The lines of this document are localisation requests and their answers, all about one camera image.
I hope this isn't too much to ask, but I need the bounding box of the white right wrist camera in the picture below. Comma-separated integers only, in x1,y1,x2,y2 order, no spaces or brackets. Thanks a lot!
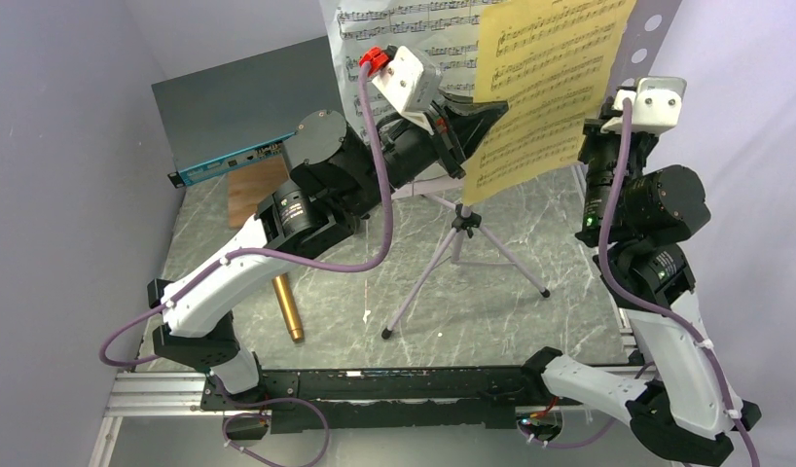
601,76,687,135

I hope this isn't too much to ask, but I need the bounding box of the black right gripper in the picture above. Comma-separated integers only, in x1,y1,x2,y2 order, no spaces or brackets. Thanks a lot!
577,95,659,237

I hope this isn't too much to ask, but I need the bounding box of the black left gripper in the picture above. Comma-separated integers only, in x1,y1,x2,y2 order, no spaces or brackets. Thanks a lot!
341,88,510,220

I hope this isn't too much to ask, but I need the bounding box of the wooden base board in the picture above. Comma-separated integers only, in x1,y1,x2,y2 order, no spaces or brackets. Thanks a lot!
227,156,288,229

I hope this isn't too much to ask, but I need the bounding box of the lilac music stand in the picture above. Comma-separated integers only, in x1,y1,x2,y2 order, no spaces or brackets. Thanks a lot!
345,0,683,341

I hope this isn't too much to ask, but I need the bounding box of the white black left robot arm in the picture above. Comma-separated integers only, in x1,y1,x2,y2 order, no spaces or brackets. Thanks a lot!
153,91,508,409

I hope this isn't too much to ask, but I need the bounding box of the yellow paper sheet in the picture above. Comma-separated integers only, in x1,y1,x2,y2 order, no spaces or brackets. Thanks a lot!
462,0,635,204

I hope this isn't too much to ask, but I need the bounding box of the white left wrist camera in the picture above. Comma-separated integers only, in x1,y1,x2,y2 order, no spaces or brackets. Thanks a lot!
359,45,443,135

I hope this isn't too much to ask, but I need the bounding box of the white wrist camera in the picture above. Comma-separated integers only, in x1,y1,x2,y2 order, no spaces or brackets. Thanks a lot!
601,76,687,135
359,45,443,135

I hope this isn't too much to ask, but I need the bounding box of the white sheet music page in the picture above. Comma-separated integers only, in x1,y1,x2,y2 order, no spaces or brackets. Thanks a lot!
319,1,490,137

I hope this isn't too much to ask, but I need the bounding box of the black mounting rail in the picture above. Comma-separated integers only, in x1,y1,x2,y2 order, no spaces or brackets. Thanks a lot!
199,365,554,434

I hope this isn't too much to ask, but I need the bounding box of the grey teal network switch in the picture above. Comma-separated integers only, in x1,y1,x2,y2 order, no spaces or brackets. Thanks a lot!
152,37,343,188

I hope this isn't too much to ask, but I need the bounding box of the gold microphone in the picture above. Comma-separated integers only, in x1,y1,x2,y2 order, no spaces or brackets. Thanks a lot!
272,274,305,342

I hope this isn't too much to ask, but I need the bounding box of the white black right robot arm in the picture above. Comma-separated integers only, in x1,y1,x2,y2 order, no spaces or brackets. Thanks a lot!
521,93,761,466

